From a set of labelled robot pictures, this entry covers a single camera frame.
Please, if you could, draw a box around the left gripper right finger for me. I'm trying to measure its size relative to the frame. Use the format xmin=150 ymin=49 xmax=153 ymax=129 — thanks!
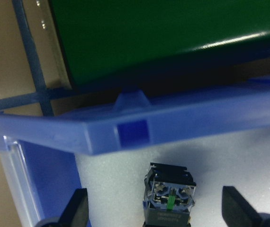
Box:
xmin=222 ymin=186 xmax=262 ymax=227

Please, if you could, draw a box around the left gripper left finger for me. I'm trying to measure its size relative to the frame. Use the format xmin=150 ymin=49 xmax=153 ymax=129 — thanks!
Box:
xmin=58 ymin=188 xmax=89 ymax=227

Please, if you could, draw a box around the yellow push button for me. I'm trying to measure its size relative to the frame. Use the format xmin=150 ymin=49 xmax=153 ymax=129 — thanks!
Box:
xmin=143 ymin=162 xmax=197 ymax=227

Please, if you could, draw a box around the white foam pad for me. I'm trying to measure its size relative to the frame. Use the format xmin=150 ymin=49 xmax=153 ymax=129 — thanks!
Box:
xmin=76 ymin=127 xmax=270 ymax=227

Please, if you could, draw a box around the blue bin with foam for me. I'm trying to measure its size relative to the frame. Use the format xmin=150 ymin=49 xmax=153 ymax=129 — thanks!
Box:
xmin=0 ymin=76 xmax=270 ymax=227

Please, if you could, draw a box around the green conveyor belt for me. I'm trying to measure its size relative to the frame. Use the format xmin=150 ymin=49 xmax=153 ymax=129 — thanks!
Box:
xmin=36 ymin=0 xmax=270 ymax=92

